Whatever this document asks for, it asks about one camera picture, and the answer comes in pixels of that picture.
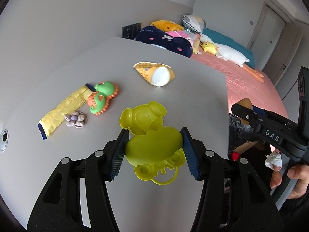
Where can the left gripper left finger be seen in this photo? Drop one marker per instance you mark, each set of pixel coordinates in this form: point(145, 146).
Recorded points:
point(58, 206)

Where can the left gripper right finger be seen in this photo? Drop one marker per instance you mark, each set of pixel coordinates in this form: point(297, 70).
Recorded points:
point(233, 197)

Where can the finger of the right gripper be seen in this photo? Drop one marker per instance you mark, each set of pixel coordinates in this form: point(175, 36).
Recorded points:
point(247, 115)
point(259, 111)

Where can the white tissue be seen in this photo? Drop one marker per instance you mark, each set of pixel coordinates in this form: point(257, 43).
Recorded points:
point(274, 161)

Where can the yellow blue snack wrapper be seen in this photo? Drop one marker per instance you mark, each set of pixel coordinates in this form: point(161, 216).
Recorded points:
point(55, 117)

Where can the lime green sand mould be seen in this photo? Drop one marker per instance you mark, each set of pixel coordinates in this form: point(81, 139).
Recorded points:
point(155, 151)

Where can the plaid fabric flower scrunchie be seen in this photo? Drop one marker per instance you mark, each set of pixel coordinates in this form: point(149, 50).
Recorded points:
point(76, 119)

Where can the person's right hand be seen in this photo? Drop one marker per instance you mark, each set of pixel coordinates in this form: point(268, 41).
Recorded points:
point(292, 184)

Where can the pink bed sheet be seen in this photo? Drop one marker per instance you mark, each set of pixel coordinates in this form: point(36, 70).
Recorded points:
point(241, 84)

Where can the red toy piece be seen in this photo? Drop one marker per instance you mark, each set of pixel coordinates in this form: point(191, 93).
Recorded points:
point(235, 156)

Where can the white goose plush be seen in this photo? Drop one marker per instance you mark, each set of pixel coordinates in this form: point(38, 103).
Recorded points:
point(229, 54)

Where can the yellow duck plush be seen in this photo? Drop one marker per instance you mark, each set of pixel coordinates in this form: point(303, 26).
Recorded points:
point(209, 47)

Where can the grey room door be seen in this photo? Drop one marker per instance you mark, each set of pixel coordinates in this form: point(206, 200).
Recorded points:
point(266, 35)

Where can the pink folded cloth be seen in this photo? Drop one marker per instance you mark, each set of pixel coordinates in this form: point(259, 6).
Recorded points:
point(180, 34)

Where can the checked white pillow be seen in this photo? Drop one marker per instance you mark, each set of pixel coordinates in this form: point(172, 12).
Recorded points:
point(193, 23)

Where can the green orange seahorse toy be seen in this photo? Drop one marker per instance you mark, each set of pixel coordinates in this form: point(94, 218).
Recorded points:
point(99, 100)

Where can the yellow orange plush pillow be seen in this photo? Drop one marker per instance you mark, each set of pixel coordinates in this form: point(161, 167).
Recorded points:
point(166, 25)

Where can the silver desk cable grommet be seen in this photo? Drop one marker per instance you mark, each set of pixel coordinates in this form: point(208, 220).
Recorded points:
point(3, 140)

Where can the black wall socket panel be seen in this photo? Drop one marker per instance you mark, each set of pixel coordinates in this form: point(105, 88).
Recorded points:
point(131, 31)

